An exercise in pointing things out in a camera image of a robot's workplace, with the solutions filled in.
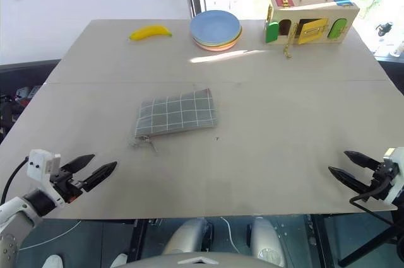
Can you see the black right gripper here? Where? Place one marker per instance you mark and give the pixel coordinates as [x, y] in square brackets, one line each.
[382, 177]

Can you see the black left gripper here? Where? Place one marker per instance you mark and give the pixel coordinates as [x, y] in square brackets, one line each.
[67, 186]

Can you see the grey checked zip pouch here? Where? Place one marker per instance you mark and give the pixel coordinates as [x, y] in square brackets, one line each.
[176, 113]

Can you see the white rounded floor object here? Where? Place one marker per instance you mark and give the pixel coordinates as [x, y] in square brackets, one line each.
[53, 262]
[120, 261]

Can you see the red and white clutter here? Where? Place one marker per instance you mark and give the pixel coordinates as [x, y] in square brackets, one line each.
[26, 94]

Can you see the silver right robot thigh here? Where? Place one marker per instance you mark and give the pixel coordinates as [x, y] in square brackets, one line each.
[268, 239]

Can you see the silver robot thigh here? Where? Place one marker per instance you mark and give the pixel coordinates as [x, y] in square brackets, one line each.
[186, 235]
[268, 239]

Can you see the silver left robot thigh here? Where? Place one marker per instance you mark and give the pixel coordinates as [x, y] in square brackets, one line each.
[186, 235]

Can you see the black object outside window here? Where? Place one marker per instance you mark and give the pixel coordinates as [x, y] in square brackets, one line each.
[384, 28]

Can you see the silver robot torso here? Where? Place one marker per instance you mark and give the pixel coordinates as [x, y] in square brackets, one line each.
[202, 260]

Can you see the yellow toy banana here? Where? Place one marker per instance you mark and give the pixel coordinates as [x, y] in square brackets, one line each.
[150, 32]

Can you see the wooden lock box house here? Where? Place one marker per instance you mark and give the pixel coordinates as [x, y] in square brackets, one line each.
[315, 19]

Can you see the pink plate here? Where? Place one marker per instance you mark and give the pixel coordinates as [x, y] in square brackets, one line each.
[217, 48]

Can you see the yellow plate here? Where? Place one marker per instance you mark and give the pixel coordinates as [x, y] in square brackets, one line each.
[237, 38]

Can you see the light green plate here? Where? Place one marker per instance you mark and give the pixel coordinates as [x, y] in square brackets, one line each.
[238, 33]

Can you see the blue plate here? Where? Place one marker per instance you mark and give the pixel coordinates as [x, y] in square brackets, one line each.
[214, 25]

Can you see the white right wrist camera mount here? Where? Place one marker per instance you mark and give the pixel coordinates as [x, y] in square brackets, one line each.
[395, 183]

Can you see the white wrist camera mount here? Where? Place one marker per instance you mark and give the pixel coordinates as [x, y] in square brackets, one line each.
[39, 164]
[395, 183]

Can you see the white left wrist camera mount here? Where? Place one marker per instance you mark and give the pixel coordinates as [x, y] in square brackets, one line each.
[39, 164]

